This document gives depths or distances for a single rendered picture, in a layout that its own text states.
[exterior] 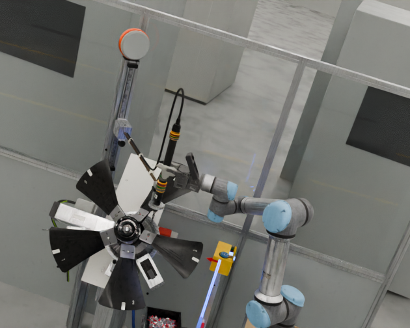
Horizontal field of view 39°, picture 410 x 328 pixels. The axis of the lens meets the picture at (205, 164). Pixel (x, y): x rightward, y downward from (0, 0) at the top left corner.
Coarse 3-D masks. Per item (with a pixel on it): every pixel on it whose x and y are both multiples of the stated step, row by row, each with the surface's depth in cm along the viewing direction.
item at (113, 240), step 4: (112, 228) 265; (100, 232) 264; (104, 232) 265; (108, 232) 265; (112, 232) 266; (104, 236) 266; (108, 236) 266; (112, 236) 267; (104, 240) 267; (108, 240) 267; (112, 240) 268; (116, 240) 269; (104, 244) 268; (108, 244) 269; (112, 244) 269
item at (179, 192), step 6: (168, 180) 277; (168, 186) 274; (150, 192) 278; (168, 192) 271; (174, 192) 270; (180, 192) 269; (186, 192) 269; (150, 198) 274; (162, 198) 269; (168, 198) 268; (144, 204) 273; (150, 210) 267
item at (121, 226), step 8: (128, 216) 263; (120, 224) 263; (128, 224) 263; (136, 224) 262; (120, 232) 261; (128, 232) 262; (136, 232) 261; (120, 240) 260; (128, 240) 260; (136, 240) 265
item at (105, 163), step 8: (104, 160) 272; (96, 168) 273; (104, 168) 271; (88, 176) 275; (96, 176) 273; (104, 176) 271; (80, 184) 277; (88, 184) 275; (96, 184) 273; (104, 184) 270; (112, 184) 269; (88, 192) 276; (96, 192) 274; (104, 192) 271; (112, 192) 269; (96, 200) 275; (104, 200) 272; (112, 200) 269; (104, 208) 273; (112, 208) 270
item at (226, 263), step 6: (222, 246) 299; (228, 246) 301; (216, 252) 292; (228, 252) 295; (234, 252) 297; (216, 258) 289; (222, 258) 289; (228, 258) 290; (216, 264) 290; (222, 264) 290; (228, 264) 289; (222, 270) 291; (228, 270) 290
